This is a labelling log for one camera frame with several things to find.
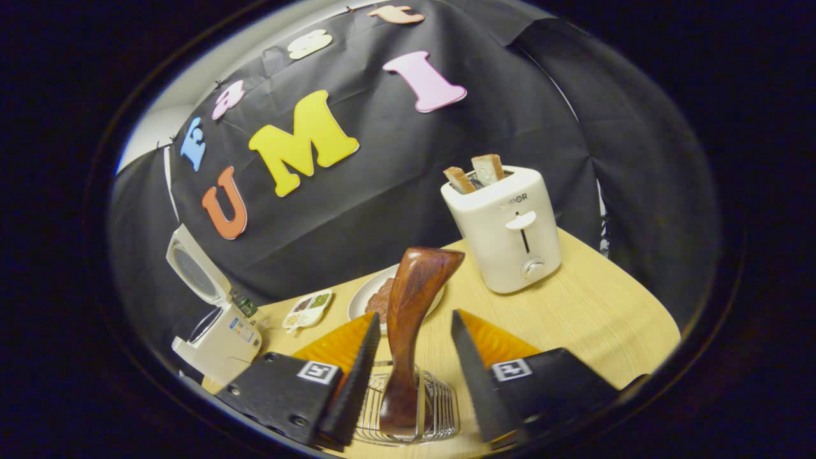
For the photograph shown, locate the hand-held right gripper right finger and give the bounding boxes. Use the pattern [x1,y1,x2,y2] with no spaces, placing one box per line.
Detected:
[451,309,622,447]

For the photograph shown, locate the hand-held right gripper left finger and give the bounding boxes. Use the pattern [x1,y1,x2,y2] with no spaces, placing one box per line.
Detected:
[217,311,382,447]

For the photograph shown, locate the wire chopstick holder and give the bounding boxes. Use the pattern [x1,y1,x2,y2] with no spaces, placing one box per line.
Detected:
[354,361,460,445]

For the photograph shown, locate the brown wooden spoon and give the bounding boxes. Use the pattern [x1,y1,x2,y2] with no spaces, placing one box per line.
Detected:
[379,247,466,437]

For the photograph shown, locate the white rice cooker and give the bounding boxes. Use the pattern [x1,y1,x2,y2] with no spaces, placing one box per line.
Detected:
[166,223,263,386]

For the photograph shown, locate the white round plate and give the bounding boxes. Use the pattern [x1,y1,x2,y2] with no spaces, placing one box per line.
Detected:
[347,263,445,323]

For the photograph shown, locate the brown meat piece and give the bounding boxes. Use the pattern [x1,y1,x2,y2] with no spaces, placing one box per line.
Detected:
[365,277,396,323]

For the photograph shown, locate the white divided condiment dish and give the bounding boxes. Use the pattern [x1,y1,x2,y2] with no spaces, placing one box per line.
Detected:
[282,289,333,333]

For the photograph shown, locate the white toaster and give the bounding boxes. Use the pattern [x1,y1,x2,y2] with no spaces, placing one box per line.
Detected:
[441,165,563,295]

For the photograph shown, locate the clear plastic bottle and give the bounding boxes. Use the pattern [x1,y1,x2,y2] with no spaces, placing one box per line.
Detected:
[231,290,268,319]

